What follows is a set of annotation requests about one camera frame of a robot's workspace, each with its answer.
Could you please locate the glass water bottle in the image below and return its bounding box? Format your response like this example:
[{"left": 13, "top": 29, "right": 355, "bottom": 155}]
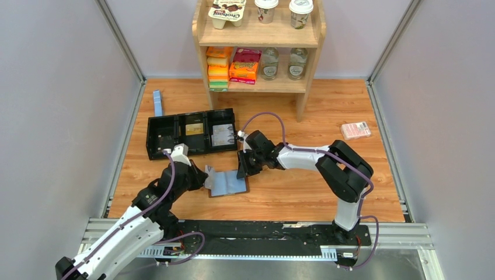
[
  {"left": 288, "top": 48, "right": 308, "bottom": 81},
  {"left": 260, "top": 47, "right": 279, "bottom": 81}
]

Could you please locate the right glass water bottle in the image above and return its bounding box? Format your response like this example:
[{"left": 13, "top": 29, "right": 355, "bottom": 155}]
[{"left": 288, "top": 48, "right": 308, "bottom": 81}]

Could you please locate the blue plastic strip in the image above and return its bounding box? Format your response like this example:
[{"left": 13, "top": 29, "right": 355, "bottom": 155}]
[{"left": 152, "top": 90, "right": 163, "bottom": 117}]

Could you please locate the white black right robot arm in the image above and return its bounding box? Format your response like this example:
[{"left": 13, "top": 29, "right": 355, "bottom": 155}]
[{"left": 236, "top": 130, "right": 374, "bottom": 244}]

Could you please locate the left glass water bottle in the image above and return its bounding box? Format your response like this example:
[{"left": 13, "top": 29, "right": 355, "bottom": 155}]
[{"left": 260, "top": 47, "right": 279, "bottom": 81}]

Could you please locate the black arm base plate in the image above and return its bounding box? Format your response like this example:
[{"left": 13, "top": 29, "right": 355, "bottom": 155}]
[{"left": 165, "top": 220, "right": 373, "bottom": 257}]

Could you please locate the silver vip card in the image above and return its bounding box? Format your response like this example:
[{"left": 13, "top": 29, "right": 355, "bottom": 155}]
[
  {"left": 212, "top": 124, "right": 235, "bottom": 137},
  {"left": 212, "top": 134, "right": 236, "bottom": 146},
  {"left": 204, "top": 165, "right": 216, "bottom": 190}
]

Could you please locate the silver VIP card top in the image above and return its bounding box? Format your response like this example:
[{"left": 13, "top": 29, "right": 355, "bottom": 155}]
[{"left": 212, "top": 124, "right": 235, "bottom": 137}]

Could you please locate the gold credit card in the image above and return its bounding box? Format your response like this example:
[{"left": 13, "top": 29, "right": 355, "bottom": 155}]
[{"left": 185, "top": 123, "right": 204, "bottom": 136}]

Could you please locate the stack of colourful sponges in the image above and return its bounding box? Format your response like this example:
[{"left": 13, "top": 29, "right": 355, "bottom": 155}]
[{"left": 206, "top": 46, "right": 233, "bottom": 92}]

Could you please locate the orange snack box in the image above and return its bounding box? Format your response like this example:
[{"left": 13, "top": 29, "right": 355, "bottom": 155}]
[{"left": 229, "top": 61, "right": 259, "bottom": 82}]

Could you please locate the yogurt cup multipack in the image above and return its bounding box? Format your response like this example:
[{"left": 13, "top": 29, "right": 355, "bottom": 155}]
[{"left": 208, "top": 0, "right": 246, "bottom": 29}]

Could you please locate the aluminium frame rail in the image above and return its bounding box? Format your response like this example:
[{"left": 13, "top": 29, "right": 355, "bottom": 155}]
[{"left": 57, "top": 218, "right": 444, "bottom": 279}]

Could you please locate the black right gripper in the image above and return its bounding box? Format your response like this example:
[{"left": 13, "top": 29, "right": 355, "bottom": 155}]
[{"left": 237, "top": 148, "right": 265, "bottom": 179}]

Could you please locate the wooden shelf unit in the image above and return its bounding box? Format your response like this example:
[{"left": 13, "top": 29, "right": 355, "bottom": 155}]
[{"left": 191, "top": 0, "right": 327, "bottom": 123}]

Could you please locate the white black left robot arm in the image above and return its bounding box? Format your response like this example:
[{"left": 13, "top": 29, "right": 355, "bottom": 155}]
[{"left": 55, "top": 160, "right": 208, "bottom": 279}]

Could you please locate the left paper coffee cup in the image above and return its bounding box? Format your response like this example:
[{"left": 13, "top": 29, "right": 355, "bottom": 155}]
[{"left": 255, "top": 0, "right": 279, "bottom": 24}]

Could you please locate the right paper coffee cup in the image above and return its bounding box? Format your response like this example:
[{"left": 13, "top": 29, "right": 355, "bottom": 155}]
[{"left": 288, "top": 0, "right": 314, "bottom": 30}]

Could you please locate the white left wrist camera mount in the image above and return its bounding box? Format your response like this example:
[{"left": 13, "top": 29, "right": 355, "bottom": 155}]
[{"left": 162, "top": 143, "right": 191, "bottom": 166}]

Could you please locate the black three-compartment tray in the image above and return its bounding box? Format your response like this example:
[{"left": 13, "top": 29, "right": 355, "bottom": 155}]
[{"left": 146, "top": 108, "right": 238, "bottom": 160}]

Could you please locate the brown leather card holder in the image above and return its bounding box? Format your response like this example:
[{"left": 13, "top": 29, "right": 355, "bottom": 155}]
[{"left": 208, "top": 170, "right": 249, "bottom": 198}]

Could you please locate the paper coffee cup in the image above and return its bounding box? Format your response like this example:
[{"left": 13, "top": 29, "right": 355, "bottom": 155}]
[
  {"left": 255, "top": 0, "right": 279, "bottom": 24},
  {"left": 288, "top": 0, "right": 314, "bottom": 30}
]

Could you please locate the pink wrapped card pack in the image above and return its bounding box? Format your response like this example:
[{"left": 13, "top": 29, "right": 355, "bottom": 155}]
[{"left": 340, "top": 121, "right": 371, "bottom": 141}]

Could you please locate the red snack box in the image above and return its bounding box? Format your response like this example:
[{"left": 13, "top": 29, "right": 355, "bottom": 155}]
[{"left": 233, "top": 47, "right": 262, "bottom": 63}]

